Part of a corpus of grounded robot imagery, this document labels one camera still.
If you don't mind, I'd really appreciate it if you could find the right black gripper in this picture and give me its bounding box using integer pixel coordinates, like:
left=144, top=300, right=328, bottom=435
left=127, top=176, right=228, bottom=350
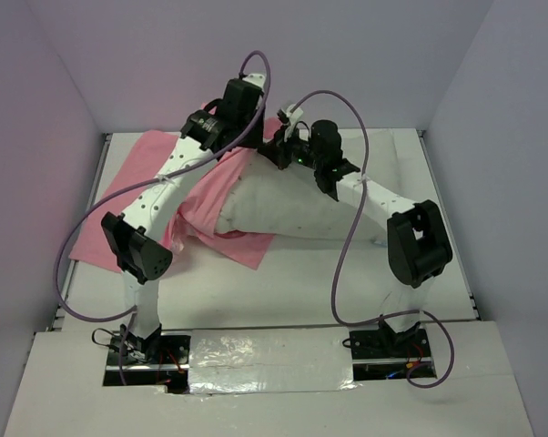
left=259, top=123, right=323, bottom=170

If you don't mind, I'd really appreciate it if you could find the silver tape patch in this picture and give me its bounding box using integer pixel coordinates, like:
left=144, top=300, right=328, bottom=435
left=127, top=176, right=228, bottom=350
left=188, top=327, right=356, bottom=395

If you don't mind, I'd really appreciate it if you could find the white pillow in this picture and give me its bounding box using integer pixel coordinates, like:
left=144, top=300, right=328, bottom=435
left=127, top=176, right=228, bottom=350
left=216, top=128, right=439, bottom=240

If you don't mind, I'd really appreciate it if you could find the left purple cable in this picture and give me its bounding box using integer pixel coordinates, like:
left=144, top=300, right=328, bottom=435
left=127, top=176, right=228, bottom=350
left=55, top=50, right=273, bottom=386

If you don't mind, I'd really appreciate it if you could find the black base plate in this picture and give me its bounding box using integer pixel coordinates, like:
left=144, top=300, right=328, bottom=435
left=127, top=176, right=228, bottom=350
left=342, top=323, right=436, bottom=382
left=91, top=329, right=191, bottom=394

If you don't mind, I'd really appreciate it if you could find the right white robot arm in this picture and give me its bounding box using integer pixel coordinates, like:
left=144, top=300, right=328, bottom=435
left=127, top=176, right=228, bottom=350
left=258, top=120, right=452, bottom=356

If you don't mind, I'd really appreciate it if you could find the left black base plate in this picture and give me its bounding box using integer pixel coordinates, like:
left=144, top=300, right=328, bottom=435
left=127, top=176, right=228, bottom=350
left=91, top=329, right=191, bottom=394

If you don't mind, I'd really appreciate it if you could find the purple cable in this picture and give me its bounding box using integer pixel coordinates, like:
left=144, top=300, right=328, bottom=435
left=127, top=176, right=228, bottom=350
left=285, top=89, right=456, bottom=389
left=55, top=50, right=273, bottom=386

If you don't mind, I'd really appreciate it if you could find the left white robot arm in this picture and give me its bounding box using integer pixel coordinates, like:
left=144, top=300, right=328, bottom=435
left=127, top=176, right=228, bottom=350
left=101, top=74, right=269, bottom=363

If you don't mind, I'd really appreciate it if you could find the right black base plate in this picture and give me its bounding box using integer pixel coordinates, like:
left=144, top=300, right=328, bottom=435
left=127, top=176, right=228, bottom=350
left=342, top=323, right=436, bottom=382

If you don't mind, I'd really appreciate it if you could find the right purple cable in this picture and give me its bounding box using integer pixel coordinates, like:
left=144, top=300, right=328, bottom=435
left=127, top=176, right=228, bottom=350
left=285, top=89, right=456, bottom=389

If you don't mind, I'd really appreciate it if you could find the white foam board front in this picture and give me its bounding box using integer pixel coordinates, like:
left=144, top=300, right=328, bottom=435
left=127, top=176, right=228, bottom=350
left=0, top=318, right=542, bottom=437

